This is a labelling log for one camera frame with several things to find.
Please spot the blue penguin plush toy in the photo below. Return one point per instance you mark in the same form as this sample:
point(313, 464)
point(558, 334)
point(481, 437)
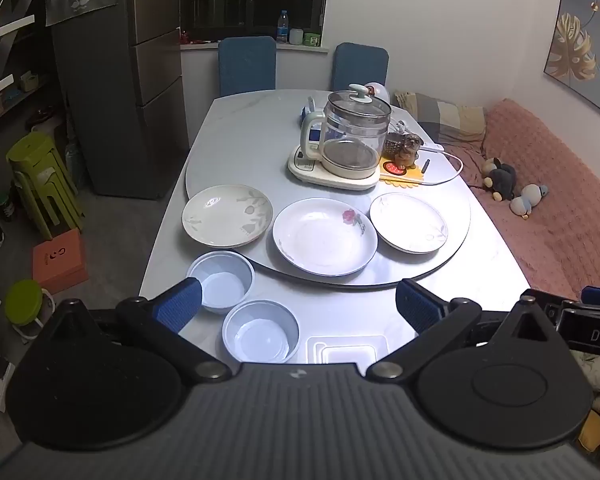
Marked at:
point(527, 200)

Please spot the green jar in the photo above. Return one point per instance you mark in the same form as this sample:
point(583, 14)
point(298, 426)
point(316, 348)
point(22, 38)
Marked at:
point(311, 39)

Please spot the small dark clip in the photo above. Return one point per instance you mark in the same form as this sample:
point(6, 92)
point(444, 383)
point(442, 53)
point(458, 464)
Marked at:
point(425, 166)

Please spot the black mouse plush toy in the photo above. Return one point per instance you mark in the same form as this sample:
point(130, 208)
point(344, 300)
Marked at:
point(502, 180)

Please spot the plaid pillow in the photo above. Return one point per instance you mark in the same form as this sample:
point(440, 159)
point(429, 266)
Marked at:
point(450, 115)

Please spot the cream kettle base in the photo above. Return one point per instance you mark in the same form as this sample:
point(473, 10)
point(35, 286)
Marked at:
point(305, 171)

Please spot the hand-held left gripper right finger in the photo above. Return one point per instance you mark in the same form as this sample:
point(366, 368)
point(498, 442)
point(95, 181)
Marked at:
point(420, 306)

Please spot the glass electric kettle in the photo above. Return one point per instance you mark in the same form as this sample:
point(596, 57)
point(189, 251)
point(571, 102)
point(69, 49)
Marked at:
point(350, 130)

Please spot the leaf wall painting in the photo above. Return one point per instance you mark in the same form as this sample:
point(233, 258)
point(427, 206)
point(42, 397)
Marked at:
point(580, 35)

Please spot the clear plastic tray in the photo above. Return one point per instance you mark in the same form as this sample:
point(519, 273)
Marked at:
point(347, 352)

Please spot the white plate with thin sprig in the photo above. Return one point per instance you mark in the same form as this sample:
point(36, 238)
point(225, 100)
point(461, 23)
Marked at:
point(405, 220)

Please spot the cream plate with grey leaves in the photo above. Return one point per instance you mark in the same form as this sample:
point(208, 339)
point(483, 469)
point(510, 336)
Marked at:
point(220, 220)

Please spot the black white display shelf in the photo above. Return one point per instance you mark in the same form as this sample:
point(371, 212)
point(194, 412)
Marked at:
point(10, 85)

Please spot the round grey table turntable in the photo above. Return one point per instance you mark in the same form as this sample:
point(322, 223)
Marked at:
point(260, 160)

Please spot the green round stool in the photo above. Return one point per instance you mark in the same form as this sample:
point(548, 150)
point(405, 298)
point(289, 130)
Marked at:
point(22, 300)

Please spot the clear water bottle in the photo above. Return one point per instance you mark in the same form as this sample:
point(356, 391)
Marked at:
point(282, 27)

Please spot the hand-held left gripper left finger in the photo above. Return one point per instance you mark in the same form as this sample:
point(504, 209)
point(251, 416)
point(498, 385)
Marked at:
point(177, 304)

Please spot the pink sofa cover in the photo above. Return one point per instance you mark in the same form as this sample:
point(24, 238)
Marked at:
point(555, 185)

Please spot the grey refrigerator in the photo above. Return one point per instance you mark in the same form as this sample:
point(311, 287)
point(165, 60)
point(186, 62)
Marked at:
point(150, 60)

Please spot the brown owl figurine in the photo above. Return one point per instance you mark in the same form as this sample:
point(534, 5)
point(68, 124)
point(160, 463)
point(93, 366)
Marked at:
point(402, 147)

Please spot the white jar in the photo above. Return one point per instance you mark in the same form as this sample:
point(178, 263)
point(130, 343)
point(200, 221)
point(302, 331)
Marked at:
point(296, 36)

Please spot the pale blue plastic bowl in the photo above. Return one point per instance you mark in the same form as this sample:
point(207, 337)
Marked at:
point(260, 335)
point(225, 285)

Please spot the white plate with pink flower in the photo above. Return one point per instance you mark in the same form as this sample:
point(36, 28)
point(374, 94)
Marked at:
point(315, 240)

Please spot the yellow scalloped coaster mat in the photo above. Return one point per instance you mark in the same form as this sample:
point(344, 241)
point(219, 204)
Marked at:
point(415, 177)

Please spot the orange box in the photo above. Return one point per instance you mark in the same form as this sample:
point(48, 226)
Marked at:
point(60, 260)

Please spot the stack of green stools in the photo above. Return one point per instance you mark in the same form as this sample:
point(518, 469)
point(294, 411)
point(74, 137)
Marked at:
point(35, 160)

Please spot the blue dining chair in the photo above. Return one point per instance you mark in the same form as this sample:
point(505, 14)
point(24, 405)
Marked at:
point(360, 67)
point(247, 67)

